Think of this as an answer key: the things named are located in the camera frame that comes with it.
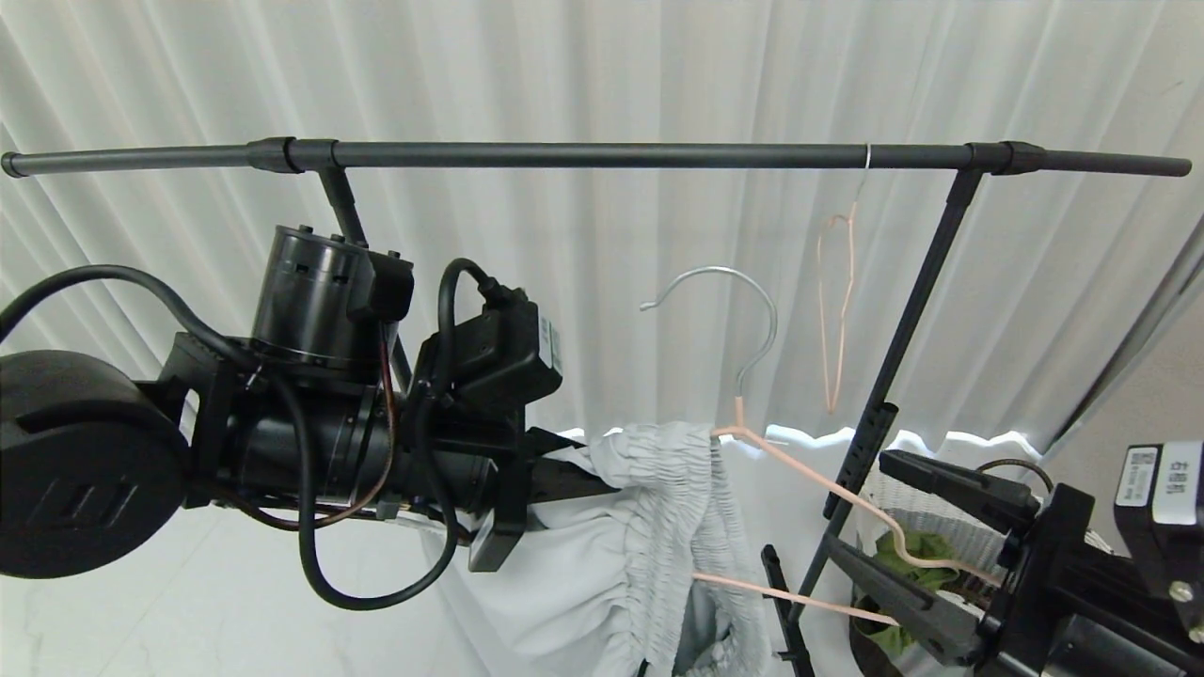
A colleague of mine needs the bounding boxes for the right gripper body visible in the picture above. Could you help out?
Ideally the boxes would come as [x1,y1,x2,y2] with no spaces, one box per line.
[974,484,1204,677]

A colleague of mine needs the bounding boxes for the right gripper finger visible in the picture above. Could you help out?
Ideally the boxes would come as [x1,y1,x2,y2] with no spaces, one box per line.
[828,536,990,665]
[879,449,1041,538]

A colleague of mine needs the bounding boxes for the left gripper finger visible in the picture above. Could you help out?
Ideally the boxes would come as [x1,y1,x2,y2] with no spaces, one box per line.
[525,456,622,507]
[525,428,589,455]

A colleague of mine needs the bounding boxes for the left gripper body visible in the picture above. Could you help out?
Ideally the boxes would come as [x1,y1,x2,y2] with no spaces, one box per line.
[362,395,530,573]

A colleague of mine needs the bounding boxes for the pale grey shorts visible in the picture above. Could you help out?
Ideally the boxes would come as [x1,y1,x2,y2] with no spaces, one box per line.
[419,421,782,677]

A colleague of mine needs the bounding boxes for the pink clothes hanger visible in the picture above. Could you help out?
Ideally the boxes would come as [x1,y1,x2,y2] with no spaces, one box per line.
[816,169,872,416]
[640,266,1004,627]

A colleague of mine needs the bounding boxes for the white laundry basket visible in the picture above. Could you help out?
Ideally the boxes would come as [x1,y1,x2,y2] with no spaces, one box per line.
[847,456,1120,677]

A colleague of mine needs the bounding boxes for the black clothes rack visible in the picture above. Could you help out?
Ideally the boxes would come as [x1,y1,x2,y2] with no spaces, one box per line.
[0,138,1194,677]

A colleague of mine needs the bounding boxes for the green garment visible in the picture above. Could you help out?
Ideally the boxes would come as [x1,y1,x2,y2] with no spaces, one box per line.
[851,531,966,659]

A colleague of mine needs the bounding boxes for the white curtain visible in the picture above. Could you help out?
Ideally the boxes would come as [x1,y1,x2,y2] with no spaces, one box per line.
[0,0,1204,450]

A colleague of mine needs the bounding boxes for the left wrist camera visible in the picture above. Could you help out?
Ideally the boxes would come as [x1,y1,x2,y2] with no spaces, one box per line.
[409,282,565,443]

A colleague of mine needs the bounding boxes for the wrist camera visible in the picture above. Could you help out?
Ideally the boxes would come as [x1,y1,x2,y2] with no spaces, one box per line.
[1115,440,1204,640]
[409,282,565,443]

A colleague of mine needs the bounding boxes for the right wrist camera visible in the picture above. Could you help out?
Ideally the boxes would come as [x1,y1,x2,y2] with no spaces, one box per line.
[1115,440,1204,640]

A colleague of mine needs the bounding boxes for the black cable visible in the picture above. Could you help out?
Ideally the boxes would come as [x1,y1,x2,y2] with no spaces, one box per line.
[0,257,528,612]

